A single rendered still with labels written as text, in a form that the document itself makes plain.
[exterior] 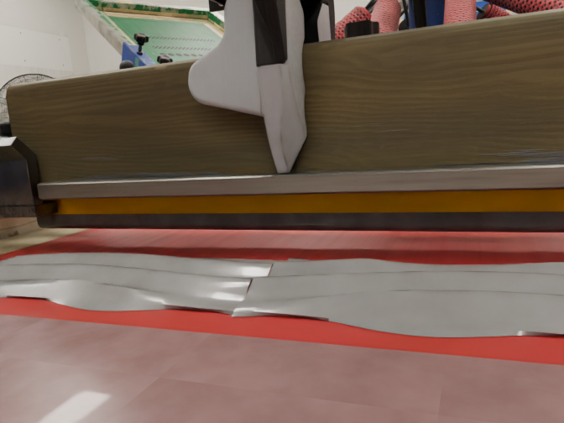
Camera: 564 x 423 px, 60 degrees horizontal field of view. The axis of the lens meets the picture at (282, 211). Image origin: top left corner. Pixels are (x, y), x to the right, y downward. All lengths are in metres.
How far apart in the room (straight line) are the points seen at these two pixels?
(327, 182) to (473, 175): 0.07
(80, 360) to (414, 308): 0.11
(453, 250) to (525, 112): 0.07
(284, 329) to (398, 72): 0.14
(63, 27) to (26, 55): 0.61
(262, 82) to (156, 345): 0.13
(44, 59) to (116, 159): 5.17
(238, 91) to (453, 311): 0.15
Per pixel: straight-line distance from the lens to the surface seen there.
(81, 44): 5.90
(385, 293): 0.17
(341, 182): 0.24
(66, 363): 0.17
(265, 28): 0.24
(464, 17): 0.85
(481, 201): 0.26
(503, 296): 0.17
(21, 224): 0.44
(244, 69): 0.25
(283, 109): 0.24
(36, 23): 5.53
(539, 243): 0.27
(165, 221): 0.32
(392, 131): 0.25
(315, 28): 0.29
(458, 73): 0.24
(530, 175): 0.23
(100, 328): 0.19
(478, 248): 0.26
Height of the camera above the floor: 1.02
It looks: 10 degrees down
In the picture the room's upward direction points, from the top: 5 degrees counter-clockwise
